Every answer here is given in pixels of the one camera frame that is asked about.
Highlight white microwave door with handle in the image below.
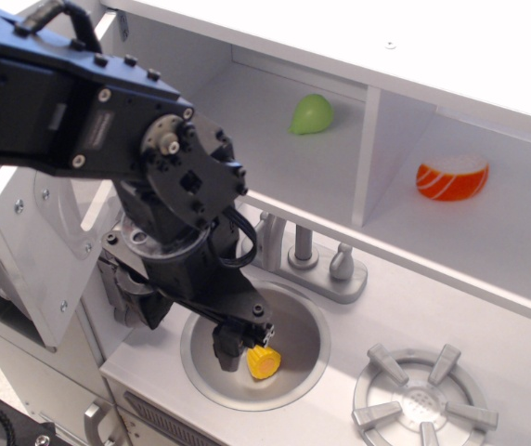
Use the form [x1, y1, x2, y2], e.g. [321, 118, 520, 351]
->
[0, 166, 120, 348]

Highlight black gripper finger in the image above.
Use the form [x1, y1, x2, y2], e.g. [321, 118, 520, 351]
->
[212, 324, 245, 372]

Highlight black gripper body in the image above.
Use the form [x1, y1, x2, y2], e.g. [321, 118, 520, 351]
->
[100, 227, 274, 347]

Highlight grey toy stove burner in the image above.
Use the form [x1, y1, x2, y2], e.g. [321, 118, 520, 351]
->
[352, 344, 499, 445]

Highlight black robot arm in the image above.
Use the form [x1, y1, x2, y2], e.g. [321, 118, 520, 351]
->
[0, 1, 274, 372]

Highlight grey toy wall phone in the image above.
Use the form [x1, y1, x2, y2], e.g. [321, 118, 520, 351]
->
[97, 258, 153, 328]

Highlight green toy pear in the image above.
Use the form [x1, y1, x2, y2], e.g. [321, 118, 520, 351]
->
[288, 94, 334, 135]

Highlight yellow toy corn piece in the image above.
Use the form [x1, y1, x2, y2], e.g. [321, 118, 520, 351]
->
[246, 346, 281, 380]

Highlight grey oven door handle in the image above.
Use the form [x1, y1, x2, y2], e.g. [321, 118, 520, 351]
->
[84, 403, 115, 446]

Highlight round metal sink bowl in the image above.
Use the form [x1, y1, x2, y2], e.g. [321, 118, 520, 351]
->
[181, 281, 330, 412]

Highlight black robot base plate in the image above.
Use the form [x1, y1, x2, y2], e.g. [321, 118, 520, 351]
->
[0, 400, 67, 446]

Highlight orange salmon sushi toy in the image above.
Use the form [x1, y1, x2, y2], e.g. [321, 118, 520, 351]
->
[416, 153, 490, 202]

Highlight grey toy faucet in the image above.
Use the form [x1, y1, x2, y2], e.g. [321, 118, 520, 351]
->
[253, 212, 369, 305]

